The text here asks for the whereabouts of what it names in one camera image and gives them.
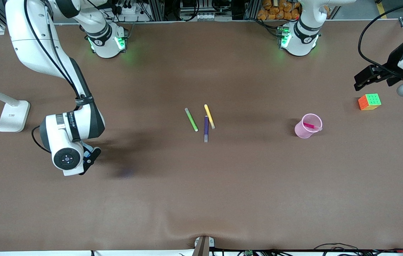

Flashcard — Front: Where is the colourful puzzle cube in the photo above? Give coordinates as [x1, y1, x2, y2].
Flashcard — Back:
[358, 93, 382, 111]

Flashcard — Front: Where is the pink plastic cup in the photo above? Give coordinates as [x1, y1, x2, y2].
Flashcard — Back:
[294, 113, 323, 139]

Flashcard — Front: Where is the white desk lamp stand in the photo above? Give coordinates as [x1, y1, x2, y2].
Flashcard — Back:
[0, 80, 31, 133]

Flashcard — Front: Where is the green marker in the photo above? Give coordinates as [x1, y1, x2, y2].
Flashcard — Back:
[184, 108, 199, 132]

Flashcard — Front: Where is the orange packaged snacks pile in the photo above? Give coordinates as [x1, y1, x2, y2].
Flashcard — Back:
[257, 0, 302, 21]

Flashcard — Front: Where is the yellow marker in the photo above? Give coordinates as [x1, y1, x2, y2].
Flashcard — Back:
[204, 104, 216, 129]

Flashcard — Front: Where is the white power strip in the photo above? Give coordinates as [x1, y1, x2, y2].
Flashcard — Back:
[113, 3, 139, 15]

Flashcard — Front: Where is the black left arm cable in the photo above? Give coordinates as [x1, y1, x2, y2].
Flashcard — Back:
[358, 0, 403, 77]

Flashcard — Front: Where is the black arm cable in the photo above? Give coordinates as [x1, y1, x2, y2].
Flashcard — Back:
[23, 0, 83, 154]
[358, 0, 403, 77]

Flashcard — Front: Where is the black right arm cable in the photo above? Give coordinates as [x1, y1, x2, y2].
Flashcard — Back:
[23, 0, 83, 154]

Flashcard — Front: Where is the black cable bundle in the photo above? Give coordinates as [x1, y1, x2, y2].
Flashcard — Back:
[209, 242, 403, 256]

